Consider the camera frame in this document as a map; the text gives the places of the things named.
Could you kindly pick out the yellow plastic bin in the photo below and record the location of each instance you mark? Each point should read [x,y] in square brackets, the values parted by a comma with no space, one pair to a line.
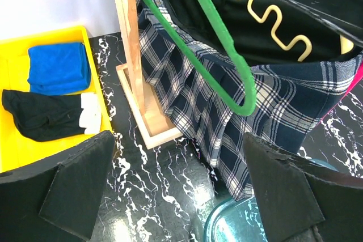
[17,150]

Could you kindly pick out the teal transparent basin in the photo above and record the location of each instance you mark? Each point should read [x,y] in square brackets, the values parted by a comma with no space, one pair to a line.
[235,221]

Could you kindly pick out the black and white cloth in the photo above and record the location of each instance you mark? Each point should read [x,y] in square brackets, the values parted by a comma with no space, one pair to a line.
[49,117]

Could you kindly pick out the green plastic hanger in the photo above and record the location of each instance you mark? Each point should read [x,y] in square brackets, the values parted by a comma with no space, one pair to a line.
[187,42]

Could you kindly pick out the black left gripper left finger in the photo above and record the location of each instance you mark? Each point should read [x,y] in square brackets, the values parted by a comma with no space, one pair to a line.
[57,198]

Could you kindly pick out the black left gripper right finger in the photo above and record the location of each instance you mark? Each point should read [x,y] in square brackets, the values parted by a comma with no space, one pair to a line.
[300,200]

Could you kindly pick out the blue folded towel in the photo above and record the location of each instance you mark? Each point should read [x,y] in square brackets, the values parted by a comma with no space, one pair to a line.
[58,69]

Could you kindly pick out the navy plaid skirt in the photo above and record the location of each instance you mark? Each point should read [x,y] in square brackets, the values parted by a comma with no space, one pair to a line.
[223,68]

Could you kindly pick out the wooden clothes rack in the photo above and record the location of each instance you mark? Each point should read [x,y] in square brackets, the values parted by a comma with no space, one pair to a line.
[155,128]

